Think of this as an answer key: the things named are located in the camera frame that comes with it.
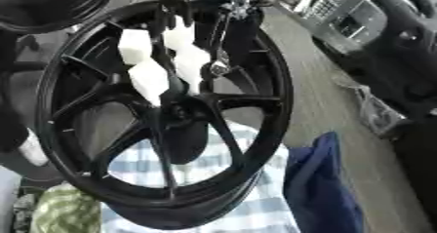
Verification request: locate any blue fabric bag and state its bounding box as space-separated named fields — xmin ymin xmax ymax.
xmin=281 ymin=131 xmax=368 ymax=233

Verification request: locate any black round tyre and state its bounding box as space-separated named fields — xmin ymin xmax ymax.
xmin=0 ymin=0 xmax=120 ymax=35

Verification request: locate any black spoked wheel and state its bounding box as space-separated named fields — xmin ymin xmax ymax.
xmin=34 ymin=0 xmax=296 ymax=231

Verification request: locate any green patterned soft object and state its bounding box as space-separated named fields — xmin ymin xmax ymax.
xmin=28 ymin=181 xmax=104 ymax=233

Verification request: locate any white pin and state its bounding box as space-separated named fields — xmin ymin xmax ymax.
xmin=126 ymin=59 xmax=173 ymax=107
xmin=116 ymin=28 xmax=156 ymax=66
xmin=162 ymin=15 xmax=197 ymax=52
xmin=172 ymin=45 xmax=214 ymax=97

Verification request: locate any clear plastic container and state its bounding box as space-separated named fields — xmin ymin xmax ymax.
xmin=333 ymin=75 xmax=410 ymax=137

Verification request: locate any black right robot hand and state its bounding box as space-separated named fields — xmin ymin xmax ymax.
xmin=155 ymin=0 xmax=270 ymax=86

